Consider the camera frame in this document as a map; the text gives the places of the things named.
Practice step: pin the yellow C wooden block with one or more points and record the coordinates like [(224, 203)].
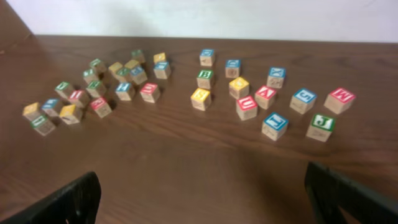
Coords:
[(239, 88)]

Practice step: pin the green J wooden block left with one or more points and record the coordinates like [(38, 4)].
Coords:
[(98, 66)]

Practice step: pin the blue P wooden block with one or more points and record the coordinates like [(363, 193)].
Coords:
[(138, 75)]

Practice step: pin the yellow O wooden block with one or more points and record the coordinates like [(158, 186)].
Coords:
[(161, 57)]

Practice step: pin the yellow picture wooden block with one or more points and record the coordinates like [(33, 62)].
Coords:
[(114, 68)]

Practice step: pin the red I wooden block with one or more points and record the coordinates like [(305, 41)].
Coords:
[(79, 98)]

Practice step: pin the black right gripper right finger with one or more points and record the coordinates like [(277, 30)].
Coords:
[(330, 192)]

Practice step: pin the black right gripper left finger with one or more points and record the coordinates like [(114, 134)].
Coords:
[(76, 202)]

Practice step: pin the blue D wooden block far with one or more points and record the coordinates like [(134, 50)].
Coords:
[(207, 57)]

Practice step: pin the green j wooden block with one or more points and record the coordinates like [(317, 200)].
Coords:
[(98, 66), (321, 127)]

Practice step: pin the yellow S wooden block right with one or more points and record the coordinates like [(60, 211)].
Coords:
[(201, 99)]

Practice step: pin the green 4 wooden block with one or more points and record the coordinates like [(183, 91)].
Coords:
[(43, 125)]

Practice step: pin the green R wooden block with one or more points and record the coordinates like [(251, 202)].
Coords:
[(96, 89)]

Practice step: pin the red M wooden block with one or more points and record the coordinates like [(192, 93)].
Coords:
[(339, 100)]

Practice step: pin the green V wooden block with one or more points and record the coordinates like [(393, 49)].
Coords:
[(64, 89)]

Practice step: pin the blue I wooden block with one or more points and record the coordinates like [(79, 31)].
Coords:
[(274, 126)]

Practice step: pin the blue T wooden block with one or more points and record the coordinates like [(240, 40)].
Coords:
[(52, 107)]

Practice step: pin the blue 2 wooden block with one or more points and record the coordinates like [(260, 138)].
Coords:
[(125, 91)]

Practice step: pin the green N wooden block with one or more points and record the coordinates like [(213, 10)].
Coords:
[(124, 75)]

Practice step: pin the yellow S wooden block left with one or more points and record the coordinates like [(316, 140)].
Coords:
[(132, 64)]

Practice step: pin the red U wooden block right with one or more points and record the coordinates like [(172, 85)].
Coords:
[(246, 108)]

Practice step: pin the green Z wooden block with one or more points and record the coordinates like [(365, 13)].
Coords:
[(138, 55)]

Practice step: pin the red E wooden block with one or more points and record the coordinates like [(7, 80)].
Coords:
[(101, 107)]

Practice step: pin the red U wooden block left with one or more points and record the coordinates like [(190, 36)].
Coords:
[(150, 92)]

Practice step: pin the red u wooden block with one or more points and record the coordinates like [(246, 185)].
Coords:
[(246, 108), (150, 92)]

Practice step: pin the yellow K wooden block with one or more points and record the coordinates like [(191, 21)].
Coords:
[(71, 114)]

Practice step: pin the green 7 wooden block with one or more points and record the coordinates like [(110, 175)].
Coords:
[(90, 75)]

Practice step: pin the blue d wooden block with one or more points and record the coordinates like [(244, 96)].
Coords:
[(232, 68), (207, 57)]

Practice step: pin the yellow s wooden block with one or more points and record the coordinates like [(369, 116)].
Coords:
[(132, 64), (201, 99)]

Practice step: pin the green B wooden block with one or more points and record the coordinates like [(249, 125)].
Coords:
[(205, 79)]

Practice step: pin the blue S wooden block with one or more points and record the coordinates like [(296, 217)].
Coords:
[(303, 100)]

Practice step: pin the blue L wooden block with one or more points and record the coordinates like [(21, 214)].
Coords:
[(162, 70)]

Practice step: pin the red A wooden block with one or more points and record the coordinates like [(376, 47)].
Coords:
[(265, 97)]

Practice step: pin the yellow G wooden block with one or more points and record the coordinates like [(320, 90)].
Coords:
[(32, 111)]

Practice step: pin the blue D wooden block right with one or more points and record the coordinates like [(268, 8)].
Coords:
[(232, 68)]

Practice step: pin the blue X wooden block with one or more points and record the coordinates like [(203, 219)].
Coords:
[(276, 77)]

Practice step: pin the green J wooden block right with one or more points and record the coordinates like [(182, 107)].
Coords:
[(321, 127)]

